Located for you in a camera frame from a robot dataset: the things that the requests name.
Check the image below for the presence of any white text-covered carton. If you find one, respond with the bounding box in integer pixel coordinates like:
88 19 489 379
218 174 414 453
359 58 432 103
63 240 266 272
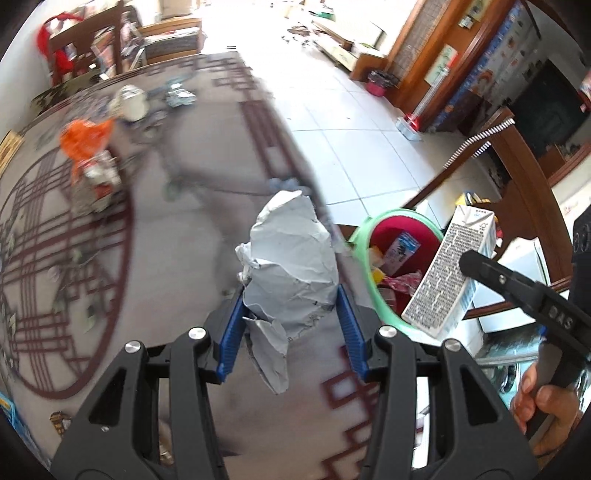
401 204 498 337

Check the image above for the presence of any dark entrance door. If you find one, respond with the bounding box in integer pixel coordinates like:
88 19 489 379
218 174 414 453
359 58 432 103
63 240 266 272
510 60 591 155

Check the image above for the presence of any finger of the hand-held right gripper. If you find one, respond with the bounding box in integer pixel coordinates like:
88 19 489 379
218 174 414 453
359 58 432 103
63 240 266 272
458 250 543 305

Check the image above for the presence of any red bag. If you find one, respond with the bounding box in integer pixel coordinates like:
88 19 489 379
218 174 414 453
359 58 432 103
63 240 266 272
37 14 79 81

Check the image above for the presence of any colourful printed door curtain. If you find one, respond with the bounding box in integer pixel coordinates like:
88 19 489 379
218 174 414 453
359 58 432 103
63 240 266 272
436 0 541 132

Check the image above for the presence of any wooden armchair with grey cushion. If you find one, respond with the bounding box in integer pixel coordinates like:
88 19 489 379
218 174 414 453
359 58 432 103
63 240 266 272
139 18 206 63

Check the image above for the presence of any green bin with red liner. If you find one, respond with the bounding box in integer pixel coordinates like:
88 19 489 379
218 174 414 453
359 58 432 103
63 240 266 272
348 209 451 333

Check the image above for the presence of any white printed cup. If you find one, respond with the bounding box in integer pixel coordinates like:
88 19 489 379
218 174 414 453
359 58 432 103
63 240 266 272
113 84 151 122

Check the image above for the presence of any orange plastic bag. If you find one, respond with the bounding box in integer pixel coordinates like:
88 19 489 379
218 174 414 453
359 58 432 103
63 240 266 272
60 117 116 162

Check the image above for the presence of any floral seat cushion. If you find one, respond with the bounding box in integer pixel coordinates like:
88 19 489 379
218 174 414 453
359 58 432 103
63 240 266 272
30 69 116 116

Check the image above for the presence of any red floor waste bin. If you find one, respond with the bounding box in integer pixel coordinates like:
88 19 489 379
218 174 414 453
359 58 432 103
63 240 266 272
366 69 400 97

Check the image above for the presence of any silver blue wrapper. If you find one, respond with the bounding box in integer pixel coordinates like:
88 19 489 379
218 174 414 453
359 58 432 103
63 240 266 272
164 83 197 107

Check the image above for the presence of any grey-white paper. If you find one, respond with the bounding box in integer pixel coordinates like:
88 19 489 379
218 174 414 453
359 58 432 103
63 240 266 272
235 189 340 395

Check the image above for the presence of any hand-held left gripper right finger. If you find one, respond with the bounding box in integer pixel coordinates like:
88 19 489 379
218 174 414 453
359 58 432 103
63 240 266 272
336 282 539 480

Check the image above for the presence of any brown silver wrapper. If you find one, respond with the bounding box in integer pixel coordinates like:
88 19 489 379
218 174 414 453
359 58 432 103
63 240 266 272
69 152 123 215

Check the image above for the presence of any bamboo painting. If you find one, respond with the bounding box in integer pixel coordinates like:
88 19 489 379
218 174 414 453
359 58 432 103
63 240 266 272
427 44 459 86

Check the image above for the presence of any yellow picture book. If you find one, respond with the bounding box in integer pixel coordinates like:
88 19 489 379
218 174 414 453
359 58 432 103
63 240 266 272
0 129 26 171

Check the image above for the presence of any person's right hand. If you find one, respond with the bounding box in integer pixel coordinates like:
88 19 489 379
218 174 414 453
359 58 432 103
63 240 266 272
510 362 587 457

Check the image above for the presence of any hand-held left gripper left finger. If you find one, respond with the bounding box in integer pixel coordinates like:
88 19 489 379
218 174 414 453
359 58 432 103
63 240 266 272
50 284 245 480

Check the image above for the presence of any wooden dining chair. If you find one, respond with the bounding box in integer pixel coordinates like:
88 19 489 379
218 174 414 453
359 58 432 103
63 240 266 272
48 0 127 86

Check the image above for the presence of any long television cabinet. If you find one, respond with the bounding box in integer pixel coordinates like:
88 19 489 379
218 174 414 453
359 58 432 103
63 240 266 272
314 18 389 81

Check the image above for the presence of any wooden chair with round carving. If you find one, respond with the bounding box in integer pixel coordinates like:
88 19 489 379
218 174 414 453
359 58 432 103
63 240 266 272
402 106 575 296

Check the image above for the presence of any red white dustpan broom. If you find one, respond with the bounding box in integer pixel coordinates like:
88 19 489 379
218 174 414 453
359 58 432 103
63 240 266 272
396 65 451 141

